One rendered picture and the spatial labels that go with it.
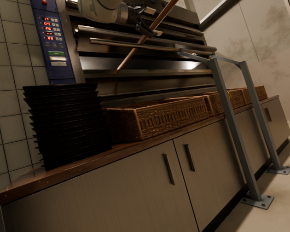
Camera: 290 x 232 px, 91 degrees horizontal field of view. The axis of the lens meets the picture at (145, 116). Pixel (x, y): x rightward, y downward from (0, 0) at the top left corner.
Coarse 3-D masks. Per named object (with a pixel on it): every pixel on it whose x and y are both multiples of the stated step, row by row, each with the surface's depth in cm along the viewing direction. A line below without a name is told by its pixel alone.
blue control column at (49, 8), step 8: (32, 0) 96; (40, 0) 98; (48, 0) 101; (32, 8) 95; (40, 8) 97; (48, 8) 100; (56, 8) 103; (56, 16) 102; (40, 40) 93; (48, 72) 92; (56, 72) 94; (64, 72) 97; (72, 72) 100; (48, 80) 92; (56, 80) 93; (64, 80) 96; (72, 80) 99
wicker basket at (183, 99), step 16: (112, 112) 91; (128, 112) 71; (144, 112) 69; (160, 112) 74; (176, 112) 119; (192, 112) 105; (112, 128) 95; (128, 128) 76; (144, 128) 67; (160, 128) 72; (176, 128) 78
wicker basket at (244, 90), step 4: (232, 88) 189; (236, 88) 186; (240, 88) 182; (244, 88) 178; (256, 88) 151; (260, 88) 156; (264, 88) 162; (204, 92) 180; (208, 92) 184; (244, 92) 135; (248, 92) 139; (256, 92) 149; (260, 92) 155; (264, 92) 161; (244, 96) 133; (248, 96) 138; (260, 96) 152; (264, 96) 158; (244, 100) 133; (248, 100) 135
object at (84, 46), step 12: (84, 36) 102; (96, 36) 106; (108, 36) 110; (120, 36) 114; (132, 36) 120; (84, 48) 113; (96, 48) 117; (108, 48) 122; (120, 48) 127; (132, 48) 132; (192, 48) 170; (204, 48) 180
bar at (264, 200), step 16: (144, 48) 95; (160, 48) 102; (176, 48) 112; (208, 64) 99; (240, 64) 123; (224, 96) 93; (256, 96) 119; (256, 112) 120; (240, 144) 90; (272, 144) 116; (240, 160) 92; (272, 160) 117; (256, 192) 88
